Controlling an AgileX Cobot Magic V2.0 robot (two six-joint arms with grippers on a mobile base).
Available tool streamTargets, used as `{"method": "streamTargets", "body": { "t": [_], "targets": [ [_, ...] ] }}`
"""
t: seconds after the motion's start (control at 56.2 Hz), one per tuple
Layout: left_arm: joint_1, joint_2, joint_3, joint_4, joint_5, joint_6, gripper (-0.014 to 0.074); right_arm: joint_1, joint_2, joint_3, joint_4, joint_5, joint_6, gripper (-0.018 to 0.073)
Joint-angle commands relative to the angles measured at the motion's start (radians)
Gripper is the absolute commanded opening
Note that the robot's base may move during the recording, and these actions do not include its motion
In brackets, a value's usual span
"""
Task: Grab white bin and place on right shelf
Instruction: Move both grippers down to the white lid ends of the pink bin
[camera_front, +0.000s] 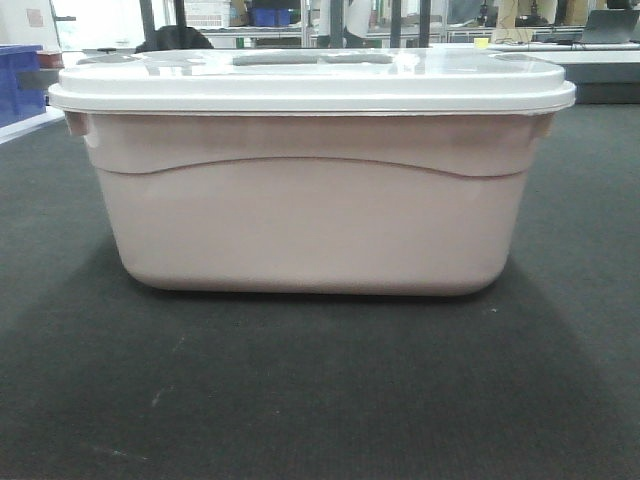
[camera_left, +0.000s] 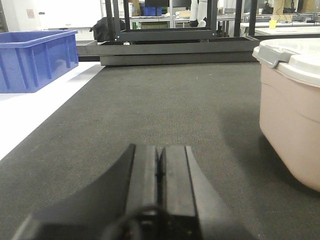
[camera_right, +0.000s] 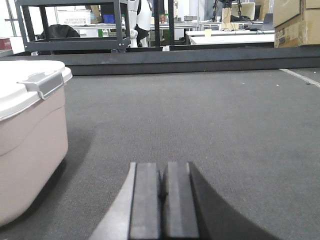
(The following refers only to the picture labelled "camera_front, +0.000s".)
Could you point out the small blue bin background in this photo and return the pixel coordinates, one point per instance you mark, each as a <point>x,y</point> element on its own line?
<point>270,17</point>

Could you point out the black office chair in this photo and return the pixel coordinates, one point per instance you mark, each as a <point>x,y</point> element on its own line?
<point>171,37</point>

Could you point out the blue crate at left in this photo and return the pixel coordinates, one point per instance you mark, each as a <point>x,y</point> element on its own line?
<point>18,104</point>

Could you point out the pale pink storage bin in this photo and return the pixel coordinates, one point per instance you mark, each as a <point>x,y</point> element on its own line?
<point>412,205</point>

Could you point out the open laptop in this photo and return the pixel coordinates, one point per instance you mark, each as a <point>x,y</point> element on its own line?
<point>609,27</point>

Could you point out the white bin lid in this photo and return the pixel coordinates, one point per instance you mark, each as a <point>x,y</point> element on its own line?
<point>315,82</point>

